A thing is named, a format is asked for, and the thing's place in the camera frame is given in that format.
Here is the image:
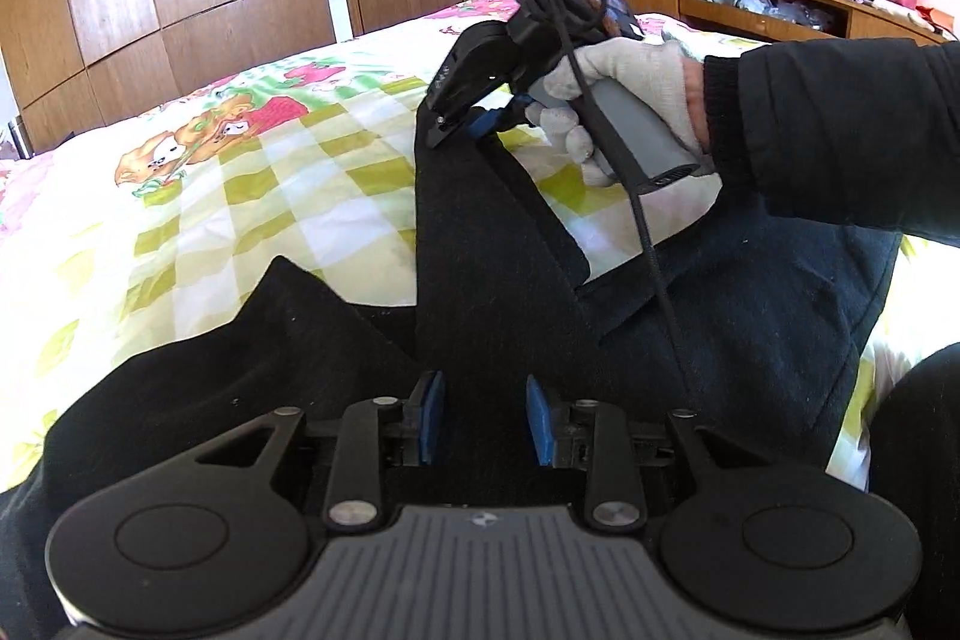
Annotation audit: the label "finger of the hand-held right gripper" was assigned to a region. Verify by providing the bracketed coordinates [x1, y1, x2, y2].
[429, 113, 478, 151]
[471, 94, 535, 140]

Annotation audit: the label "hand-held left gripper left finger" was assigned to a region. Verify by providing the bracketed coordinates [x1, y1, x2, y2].
[196, 371, 446, 534]

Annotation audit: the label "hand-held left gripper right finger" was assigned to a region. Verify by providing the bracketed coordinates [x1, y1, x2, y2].
[525, 374, 760, 532]

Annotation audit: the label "black pants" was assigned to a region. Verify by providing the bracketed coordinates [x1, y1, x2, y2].
[0, 119, 905, 618]

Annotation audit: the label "person's right forearm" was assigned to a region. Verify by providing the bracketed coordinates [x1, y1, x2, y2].
[701, 38, 960, 245]

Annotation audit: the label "person's right hand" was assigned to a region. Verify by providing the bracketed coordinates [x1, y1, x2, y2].
[525, 38, 710, 188]

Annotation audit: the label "printed checked blanket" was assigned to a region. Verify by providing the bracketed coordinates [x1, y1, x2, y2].
[0, 0, 960, 495]

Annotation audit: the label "person's dark clothing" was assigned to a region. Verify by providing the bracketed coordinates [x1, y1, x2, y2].
[868, 344, 960, 640]

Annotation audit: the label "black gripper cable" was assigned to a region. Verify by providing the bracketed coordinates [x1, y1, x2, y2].
[504, 0, 706, 420]

